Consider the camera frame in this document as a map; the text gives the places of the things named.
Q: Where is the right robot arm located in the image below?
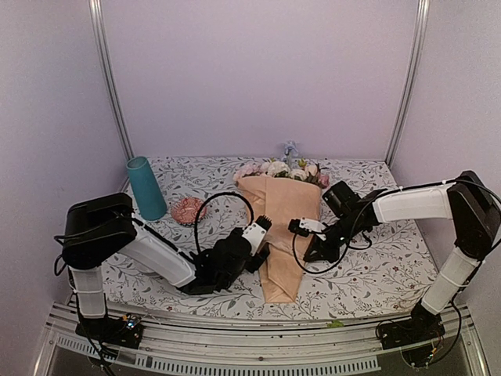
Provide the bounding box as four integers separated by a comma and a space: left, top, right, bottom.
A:
290, 170, 500, 342

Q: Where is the aluminium front rail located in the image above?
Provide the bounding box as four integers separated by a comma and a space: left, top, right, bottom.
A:
34, 301, 490, 376

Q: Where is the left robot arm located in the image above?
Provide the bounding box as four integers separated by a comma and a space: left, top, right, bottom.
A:
54, 193, 272, 340

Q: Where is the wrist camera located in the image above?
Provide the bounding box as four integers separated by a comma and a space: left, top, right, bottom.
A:
242, 215, 272, 256
288, 218, 326, 240

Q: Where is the blue flower stem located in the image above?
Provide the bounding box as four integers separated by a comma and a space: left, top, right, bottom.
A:
280, 140, 299, 168

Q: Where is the black right camera cable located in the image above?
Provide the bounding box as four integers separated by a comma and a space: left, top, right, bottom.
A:
291, 187, 388, 274

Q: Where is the right aluminium frame post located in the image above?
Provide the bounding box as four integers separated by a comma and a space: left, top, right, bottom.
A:
385, 0, 431, 168

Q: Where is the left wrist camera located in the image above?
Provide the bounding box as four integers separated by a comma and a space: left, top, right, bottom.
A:
242, 215, 272, 256

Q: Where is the peach wrapping paper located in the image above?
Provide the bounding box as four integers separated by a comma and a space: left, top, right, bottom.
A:
236, 176, 321, 303

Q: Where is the teal cylindrical vase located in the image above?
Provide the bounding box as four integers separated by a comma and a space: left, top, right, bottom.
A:
126, 156, 167, 222

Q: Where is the black left camera cable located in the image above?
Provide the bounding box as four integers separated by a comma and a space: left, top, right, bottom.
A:
193, 190, 258, 259

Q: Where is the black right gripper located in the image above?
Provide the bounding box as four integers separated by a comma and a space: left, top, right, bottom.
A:
304, 215, 365, 263

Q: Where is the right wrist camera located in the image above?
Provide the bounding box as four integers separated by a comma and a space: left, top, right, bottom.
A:
288, 218, 326, 240

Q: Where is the black camera cable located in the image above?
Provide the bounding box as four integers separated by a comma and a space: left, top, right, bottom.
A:
291, 187, 388, 274
193, 190, 258, 259

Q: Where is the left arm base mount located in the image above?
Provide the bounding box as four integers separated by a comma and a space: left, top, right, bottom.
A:
75, 311, 144, 349

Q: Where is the floral patterned table mat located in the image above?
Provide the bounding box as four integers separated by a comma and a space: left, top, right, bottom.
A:
102, 157, 437, 320

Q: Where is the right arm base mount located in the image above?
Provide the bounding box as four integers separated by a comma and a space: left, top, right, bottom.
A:
375, 314, 445, 349

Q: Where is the bunch of mixed flowers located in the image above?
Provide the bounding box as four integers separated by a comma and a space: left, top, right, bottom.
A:
232, 156, 330, 189

